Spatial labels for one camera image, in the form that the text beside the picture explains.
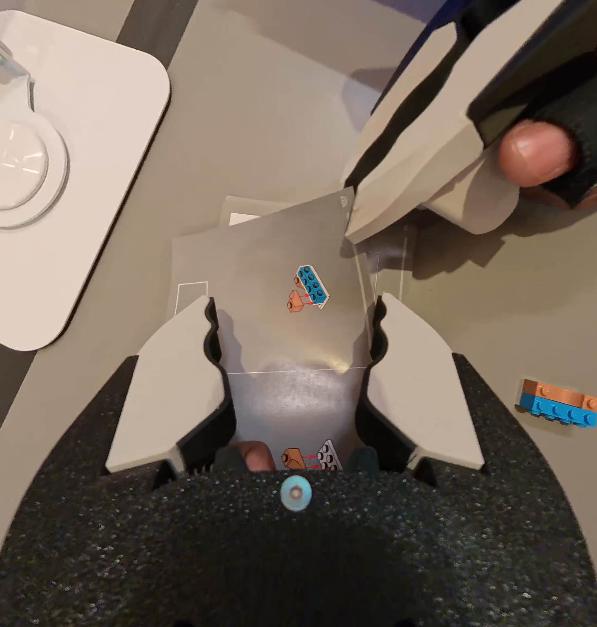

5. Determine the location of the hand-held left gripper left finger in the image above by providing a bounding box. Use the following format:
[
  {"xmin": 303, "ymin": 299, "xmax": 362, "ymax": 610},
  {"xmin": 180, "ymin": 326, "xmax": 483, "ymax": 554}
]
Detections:
[{"xmin": 105, "ymin": 294, "xmax": 238, "ymax": 475}]

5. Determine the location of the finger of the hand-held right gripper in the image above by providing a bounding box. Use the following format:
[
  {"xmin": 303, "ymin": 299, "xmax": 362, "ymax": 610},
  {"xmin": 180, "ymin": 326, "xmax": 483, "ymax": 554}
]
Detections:
[
  {"xmin": 346, "ymin": 0, "xmax": 581, "ymax": 244},
  {"xmin": 344, "ymin": 21, "xmax": 471, "ymax": 191}
]

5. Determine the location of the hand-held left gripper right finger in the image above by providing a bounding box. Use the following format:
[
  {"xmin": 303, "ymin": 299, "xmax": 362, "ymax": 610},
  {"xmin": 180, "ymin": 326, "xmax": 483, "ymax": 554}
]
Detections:
[{"xmin": 355, "ymin": 292, "xmax": 485, "ymax": 473}]

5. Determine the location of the grey desk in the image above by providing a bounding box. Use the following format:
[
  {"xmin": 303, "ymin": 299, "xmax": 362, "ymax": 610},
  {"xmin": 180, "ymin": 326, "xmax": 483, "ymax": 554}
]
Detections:
[{"xmin": 0, "ymin": 0, "xmax": 597, "ymax": 564}]

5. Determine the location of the person's right hand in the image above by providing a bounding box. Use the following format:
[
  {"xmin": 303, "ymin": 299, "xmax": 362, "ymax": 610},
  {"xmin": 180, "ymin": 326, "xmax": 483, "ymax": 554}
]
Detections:
[{"xmin": 498, "ymin": 39, "xmax": 597, "ymax": 212}]

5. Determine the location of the person's left hand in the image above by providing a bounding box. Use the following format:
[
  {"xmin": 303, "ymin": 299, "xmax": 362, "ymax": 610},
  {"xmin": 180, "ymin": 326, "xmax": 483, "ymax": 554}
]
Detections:
[{"xmin": 230, "ymin": 440, "xmax": 277, "ymax": 472}]

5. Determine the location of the blue orange brick assembly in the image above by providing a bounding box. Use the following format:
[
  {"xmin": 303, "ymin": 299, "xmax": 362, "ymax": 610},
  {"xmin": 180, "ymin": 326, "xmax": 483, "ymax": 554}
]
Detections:
[{"xmin": 516, "ymin": 378, "xmax": 597, "ymax": 430}]

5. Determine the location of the translucent round dome stand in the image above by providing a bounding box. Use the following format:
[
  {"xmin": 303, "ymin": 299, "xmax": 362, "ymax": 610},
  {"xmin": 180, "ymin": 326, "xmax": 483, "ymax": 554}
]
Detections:
[{"xmin": 0, "ymin": 29, "xmax": 70, "ymax": 230}]

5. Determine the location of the white rounded base plate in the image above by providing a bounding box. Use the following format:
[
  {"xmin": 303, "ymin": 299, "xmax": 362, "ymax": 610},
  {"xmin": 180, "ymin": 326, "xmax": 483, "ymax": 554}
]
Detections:
[{"xmin": 0, "ymin": 10, "xmax": 172, "ymax": 352}]

